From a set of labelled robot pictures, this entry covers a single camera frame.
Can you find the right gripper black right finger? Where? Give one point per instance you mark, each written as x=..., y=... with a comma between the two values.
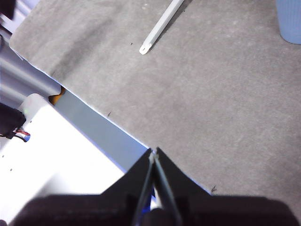
x=223, y=212

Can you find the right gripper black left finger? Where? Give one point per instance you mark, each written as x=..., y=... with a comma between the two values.
x=94, y=209

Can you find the blue ribbed plastic cup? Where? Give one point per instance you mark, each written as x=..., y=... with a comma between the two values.
x=290, y=21

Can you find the black connector block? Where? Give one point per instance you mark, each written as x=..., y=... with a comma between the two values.
x=10, y=121

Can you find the grey table edge rail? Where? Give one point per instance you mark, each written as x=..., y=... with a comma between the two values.
x=101, y=127

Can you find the grey metal frame beam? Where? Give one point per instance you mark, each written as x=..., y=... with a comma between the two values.
x=26, y=80
x=23, y=9

